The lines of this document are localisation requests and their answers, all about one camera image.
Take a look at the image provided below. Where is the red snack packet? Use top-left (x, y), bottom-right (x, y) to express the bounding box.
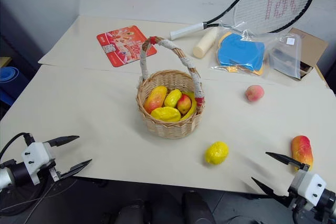
top-left (96, 25), bottom-right (158, 68)

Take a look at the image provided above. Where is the black tennis racket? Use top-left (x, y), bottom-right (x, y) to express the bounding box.
top-left (169, 0), bottom-right (318, 41)

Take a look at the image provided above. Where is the brown cardboard box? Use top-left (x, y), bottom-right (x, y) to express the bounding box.
top-left (288, 27), bottom-right (329, 81)

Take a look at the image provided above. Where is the pink peach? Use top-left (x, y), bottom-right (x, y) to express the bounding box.
top-left (245, 84), bottom-right (265, 103)

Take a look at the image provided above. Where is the clear zip bag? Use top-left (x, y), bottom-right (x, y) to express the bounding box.
top-left (267, 33), bottom-right (302, 79)

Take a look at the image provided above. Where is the large red yellow mango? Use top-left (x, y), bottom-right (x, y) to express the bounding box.
top-left (291, 135), bottom-right (314, 172)
top-left (143, 86), bottom-right (169, 115)

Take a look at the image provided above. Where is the yellow banana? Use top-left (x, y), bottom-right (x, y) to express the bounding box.
top-left (180, 91), bottom-right (198, 121)

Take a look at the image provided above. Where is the cream white cylinder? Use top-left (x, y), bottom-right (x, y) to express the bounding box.
top-left (193, 27), bottom-right (220, 59)

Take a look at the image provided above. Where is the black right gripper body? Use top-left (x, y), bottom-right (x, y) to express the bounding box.
top-left (287, 163), bottom-right (313, 211)

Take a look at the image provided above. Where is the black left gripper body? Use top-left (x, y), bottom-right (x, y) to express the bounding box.
top-left (39, 141), bottom-right (64, 183)

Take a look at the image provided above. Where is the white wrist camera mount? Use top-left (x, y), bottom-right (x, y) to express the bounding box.
top-left (288, 168), bottom-right (328, 206)
top-left (20, 142), bottom-right (57, 186)

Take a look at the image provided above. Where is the blue foam shape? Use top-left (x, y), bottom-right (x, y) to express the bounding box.
top-left (217, 34), bottom-right (266, 70)

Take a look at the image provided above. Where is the dark rounded shape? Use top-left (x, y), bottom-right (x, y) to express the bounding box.
top-left (117, 198), bottom-right (148, 224)

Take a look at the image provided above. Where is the wicker basket with handle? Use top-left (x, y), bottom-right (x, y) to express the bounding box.
top-left (135, 36), bottom-right (206, 139)

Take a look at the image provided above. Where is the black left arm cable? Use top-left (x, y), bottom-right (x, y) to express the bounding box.
top-left (0, 132), bottom-right (36, 162)

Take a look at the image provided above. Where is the yellow lemon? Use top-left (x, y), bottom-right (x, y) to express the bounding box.
top-left (164, 89), bottom-right (183, 109)
top-left (204, 141), bottom-right (230, 166)

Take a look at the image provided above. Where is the small red yellow mango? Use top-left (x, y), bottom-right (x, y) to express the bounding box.
top-left (176, 93), bottom-right (192, 115)

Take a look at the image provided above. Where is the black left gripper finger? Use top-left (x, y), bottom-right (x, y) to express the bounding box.
top-left (48, 135), bottom-right (80, 148)
top-left (60, 158), bottom-right (93, 180)

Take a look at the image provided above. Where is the blue item in plastic bag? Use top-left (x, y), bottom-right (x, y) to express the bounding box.
top-left (210, 21), bottom-right (271, 78)

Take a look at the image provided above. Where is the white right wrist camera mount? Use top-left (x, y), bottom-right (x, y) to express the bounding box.
top-left (288, 168), bottom-right (328, 206)

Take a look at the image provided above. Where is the yellow star fruit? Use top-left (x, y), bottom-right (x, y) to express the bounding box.
top-left (150, 106), bottom-right (182, 123)

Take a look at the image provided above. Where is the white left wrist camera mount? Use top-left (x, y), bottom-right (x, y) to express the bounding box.
top-left (20, 142), bottom-right (57, 186)

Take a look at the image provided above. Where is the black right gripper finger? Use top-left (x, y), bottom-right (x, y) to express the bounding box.
top-left (251, 177), bottom-right (292, 204)
top-left (265, 151), bottom-right (311, 172)

